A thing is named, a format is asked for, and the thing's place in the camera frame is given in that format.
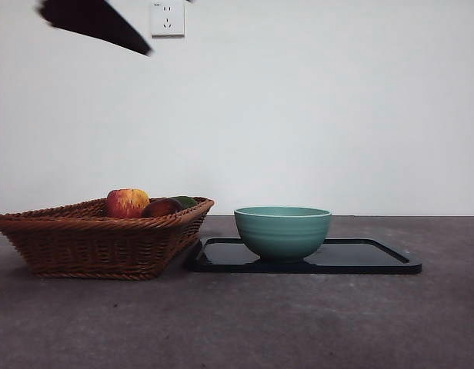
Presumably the teal ceramic bowl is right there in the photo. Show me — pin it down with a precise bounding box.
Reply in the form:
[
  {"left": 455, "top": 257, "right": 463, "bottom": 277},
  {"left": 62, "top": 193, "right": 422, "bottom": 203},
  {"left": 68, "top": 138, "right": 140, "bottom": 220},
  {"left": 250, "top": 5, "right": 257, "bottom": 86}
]
[{"left": 233, "top": 206, "right": 332, "bottom": 264}]

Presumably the brown wicker basket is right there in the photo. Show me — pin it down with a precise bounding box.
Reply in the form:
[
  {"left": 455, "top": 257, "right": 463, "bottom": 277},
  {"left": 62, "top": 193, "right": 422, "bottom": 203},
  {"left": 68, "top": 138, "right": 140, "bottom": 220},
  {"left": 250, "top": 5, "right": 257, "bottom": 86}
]
[{"left": 0, "top": 196, "right": 215, "bottom": 281}]

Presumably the dark red round fruit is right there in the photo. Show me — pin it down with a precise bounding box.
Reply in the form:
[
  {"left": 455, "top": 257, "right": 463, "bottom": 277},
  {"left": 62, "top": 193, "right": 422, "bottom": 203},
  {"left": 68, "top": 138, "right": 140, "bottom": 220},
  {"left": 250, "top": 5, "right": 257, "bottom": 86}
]
[{"left": 141, "top": 198, "right": 184, "bottom": 218}]

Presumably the white wall socket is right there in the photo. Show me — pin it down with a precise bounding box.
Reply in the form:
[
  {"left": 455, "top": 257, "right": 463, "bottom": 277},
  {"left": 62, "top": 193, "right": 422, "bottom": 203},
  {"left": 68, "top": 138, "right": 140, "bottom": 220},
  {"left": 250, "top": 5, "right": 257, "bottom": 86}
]
[{"left": 151, "top": 0, "right": 185, "bottom": 38}]

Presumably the red yellow streaked apple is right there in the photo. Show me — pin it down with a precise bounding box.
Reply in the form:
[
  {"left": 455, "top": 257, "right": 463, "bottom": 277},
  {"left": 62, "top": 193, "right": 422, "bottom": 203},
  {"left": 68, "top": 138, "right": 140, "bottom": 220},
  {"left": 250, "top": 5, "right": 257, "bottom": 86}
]
[{"left": 105, "top": 188, "right": 151, "bottom": 219}]

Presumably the dark green rectangular tray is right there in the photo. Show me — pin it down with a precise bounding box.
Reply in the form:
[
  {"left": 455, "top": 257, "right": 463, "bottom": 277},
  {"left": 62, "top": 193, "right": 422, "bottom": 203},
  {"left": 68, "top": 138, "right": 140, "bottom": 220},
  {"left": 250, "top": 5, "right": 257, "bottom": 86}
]
[{"left": 185, "top": 237, "right": 422, "bottom": 275}]

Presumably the green fruit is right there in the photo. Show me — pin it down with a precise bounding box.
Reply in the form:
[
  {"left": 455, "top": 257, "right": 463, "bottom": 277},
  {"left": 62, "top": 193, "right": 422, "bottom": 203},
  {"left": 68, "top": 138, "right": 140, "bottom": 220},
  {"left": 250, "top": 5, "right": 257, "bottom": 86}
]
[{"left": 171, "top": 195, "right": 199, "bottom": 211}]

